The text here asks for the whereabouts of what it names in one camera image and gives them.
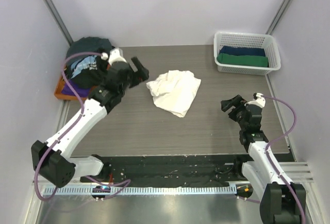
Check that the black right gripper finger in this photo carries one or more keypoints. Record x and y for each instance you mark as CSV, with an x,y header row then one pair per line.
x,y
237,114
233,102

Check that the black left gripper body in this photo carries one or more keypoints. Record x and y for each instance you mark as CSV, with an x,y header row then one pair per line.
x,y
125,86

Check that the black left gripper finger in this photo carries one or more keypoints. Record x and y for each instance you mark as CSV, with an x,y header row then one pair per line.
x,y
134,80
142,73

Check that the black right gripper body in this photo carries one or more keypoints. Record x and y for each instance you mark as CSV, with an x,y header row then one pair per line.
x,y
234,108

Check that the white t shirt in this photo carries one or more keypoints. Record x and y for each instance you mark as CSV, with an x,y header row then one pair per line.
x,y
174,91

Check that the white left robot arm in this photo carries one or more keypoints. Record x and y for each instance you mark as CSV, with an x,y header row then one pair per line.
x,y
52,159

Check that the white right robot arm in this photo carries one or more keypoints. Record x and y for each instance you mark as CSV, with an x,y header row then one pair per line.
x,y
281,200

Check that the black printed t shirt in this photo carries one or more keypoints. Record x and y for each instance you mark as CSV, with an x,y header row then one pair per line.
x,y
86,69

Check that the purple t shirt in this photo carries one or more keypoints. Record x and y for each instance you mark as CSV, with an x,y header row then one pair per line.
x,y
83,93

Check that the rolled green t shirt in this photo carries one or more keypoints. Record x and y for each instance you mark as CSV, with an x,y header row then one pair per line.
x,y
244,60

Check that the dark teal t shirt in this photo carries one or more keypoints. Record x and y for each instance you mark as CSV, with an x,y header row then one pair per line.
x,y
89,44

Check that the rolled navy t shirt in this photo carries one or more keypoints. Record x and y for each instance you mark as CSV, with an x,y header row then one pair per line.
x,y
242,51

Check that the orange wooden tray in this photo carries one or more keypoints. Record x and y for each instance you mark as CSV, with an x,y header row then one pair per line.
x,y
59,88

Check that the white plastic basket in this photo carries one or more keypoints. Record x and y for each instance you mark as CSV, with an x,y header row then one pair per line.
x,y
250,40

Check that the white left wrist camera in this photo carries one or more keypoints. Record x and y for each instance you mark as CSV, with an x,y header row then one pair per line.
x,y
116,55

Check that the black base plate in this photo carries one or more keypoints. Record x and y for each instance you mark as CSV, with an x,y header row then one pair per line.
x,y
172,171

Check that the right aluminium frame post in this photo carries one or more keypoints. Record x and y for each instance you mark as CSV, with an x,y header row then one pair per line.
x,y
285,4

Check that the aluminium frame post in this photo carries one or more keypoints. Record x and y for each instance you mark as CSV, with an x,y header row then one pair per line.
x,y
58,20
285,4

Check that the white slotted cable duct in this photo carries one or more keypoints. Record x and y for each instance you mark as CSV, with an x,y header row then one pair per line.
x,y
130,191

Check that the left aluminium frame post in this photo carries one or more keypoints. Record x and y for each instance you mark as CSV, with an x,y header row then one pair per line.
x,y
58,20

